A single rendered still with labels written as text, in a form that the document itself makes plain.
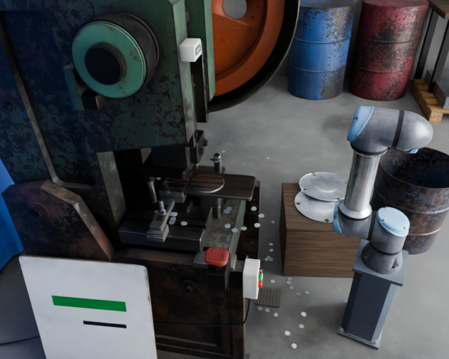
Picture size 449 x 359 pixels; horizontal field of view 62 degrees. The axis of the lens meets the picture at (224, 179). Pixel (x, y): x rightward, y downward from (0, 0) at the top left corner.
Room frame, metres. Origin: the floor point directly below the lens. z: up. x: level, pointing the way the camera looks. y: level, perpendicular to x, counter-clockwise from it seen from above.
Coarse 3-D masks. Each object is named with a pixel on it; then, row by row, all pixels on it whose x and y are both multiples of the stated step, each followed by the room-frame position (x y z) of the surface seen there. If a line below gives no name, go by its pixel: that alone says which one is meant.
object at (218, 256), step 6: (210, 252) 0.79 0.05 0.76; (216, 252) 0.79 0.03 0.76; (222, 252) 0.79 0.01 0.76; (228, 252) 0.79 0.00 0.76; (210, 258) 0.77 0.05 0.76; (216, 258) 0.77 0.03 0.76; (222, 258) 0.77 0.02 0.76; (210, 264) 0.76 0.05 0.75; (216, 264) 0.75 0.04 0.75; (222, 264) 0.75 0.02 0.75
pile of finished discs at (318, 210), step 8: (296, 200) 1.53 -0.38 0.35; (304, 200) 1.52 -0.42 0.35; (312, 200) 1.51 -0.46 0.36; (320, 200) 1.51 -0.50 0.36; (296, 208) 1.46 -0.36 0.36; (304, 208) 1.46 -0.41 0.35; (312, 208) 1.46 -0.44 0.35; (320, 208) 1.45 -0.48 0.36; (328, 208) 1.44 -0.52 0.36; (304, 216) 1.40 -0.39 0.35; (312, 216) 1.40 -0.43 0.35; (320, 216) 1.39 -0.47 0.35; (328, 216) 1.39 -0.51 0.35
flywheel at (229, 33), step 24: (216, 0) 1.49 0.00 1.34; (264, 0) 1.44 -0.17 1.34; (216, 24) 1.49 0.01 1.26; (240, 24) 1.47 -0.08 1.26; (264, 24) 1.42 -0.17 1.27; (216, 48) 1.49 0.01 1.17; (240, 48) 1.47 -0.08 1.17; (264, 48) 1.41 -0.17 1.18; (216, 72) 1.49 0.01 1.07; (240, 72) 1.43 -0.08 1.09
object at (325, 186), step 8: (304, 176) 1.74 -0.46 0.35; (312, 176) 1.74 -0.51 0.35; (320, 176) 1.74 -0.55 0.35; (328, 176) 1.74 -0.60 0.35; (336, 176) 1.74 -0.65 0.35; (304, 184) 1.65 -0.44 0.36; (312, 184) 1.65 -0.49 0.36; (320, 184) 1.64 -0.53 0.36; (328, 184) 1.64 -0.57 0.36; (336, 184) 1.64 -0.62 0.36; (344, 184) 1.64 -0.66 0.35; (304, 192) 1.57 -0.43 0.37; (312, 192) 1.57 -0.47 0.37; (320, 192) 1.57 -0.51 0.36; (328, 192) 1.57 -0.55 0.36; (336, 192) 1.56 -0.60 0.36; (344, 192) 1.56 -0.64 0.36; (328, 200) 1.49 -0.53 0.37; (336, 200) 1.49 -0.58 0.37
